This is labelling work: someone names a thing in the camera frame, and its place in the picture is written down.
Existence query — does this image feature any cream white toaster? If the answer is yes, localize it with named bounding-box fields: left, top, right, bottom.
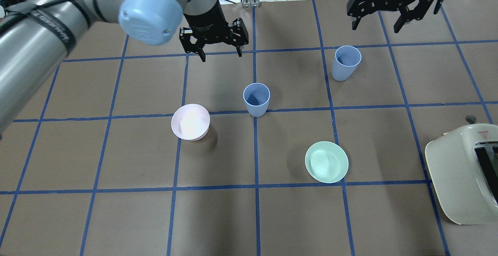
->
left=424, top=123, right=498, bottom=225

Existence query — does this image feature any pink plastic bowl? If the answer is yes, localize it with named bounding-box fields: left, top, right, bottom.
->
left=171, top=103, right=210, bottom=141

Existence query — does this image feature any mint green plastic bowl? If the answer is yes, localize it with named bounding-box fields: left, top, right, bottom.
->
left=305, top=141, right=349, bottom=184

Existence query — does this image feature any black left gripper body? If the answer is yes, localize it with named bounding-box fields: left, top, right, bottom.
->
left=179, top=3, right=249, bottom=53

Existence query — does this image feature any light blue plastic cup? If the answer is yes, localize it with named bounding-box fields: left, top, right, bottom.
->
left=242, top=82, right=271, bottom=117

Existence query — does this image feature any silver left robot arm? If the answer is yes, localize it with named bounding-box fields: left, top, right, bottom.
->
left=0, top=0, right=249, bottom=133

